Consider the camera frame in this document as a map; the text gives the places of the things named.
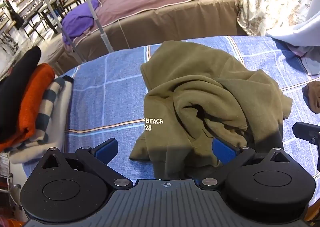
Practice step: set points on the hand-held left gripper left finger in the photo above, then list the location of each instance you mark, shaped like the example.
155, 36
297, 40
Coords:
108, 150

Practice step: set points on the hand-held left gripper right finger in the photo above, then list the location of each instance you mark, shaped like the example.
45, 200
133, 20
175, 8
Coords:
223, 152

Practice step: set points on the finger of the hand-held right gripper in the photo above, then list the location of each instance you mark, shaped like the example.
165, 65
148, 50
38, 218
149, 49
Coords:
306, 130

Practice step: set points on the olive green hoodie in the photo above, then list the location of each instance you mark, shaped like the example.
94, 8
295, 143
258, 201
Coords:
200, 87

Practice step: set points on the brown crumpled garment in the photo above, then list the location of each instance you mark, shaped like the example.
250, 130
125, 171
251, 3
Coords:
312, 97

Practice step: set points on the blue plaid blanket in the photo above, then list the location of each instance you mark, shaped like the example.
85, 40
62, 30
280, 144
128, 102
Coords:
107, 97

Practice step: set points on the grey striped folded garment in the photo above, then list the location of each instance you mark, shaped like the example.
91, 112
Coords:
53, 117

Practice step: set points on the orange folded garment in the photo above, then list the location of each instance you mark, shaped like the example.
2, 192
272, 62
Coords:
32, 102

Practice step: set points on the light blue cloth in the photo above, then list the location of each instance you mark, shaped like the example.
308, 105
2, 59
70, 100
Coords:
300, 37

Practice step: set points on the black folded garment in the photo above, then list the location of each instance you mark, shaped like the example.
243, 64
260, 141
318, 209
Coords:
15, 84

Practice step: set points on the purple cloth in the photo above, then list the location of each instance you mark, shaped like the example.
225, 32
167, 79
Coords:
77, 20

